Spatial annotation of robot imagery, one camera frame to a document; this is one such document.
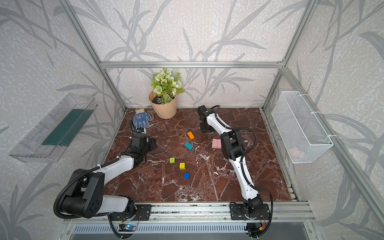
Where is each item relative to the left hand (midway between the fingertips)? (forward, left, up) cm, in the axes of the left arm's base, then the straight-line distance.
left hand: (154, 135), depth 93 cm
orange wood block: (+7, -22, -9) cm, 25 cm away
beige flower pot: (+21, -4, 0) cm, 21 cm away
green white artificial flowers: (+28, -6, +16) cm, 33 cm away
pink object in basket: (-17, -76, +13) cm, 79 cm away
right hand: (+14, -34, -8) cm, 37 cm away
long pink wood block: (-1, -39, -8) cm, 39 cm away
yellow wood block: (-16, -18, -7) cm, 26 cm away
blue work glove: (+22, +18, -11) cm, 31 cm away
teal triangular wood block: (-2, -21, -8) cm, 23 cm away
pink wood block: (-2, -41, -5) cm, 42 cm away
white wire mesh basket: (-18, -72, +27) cm, 79 cm away
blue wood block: (-22, -21, -8) cm, 32 cm away
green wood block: (-13, -12, -8) cm, 19 cm away
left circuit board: (-47, +5, -9) cm, 48 cm away
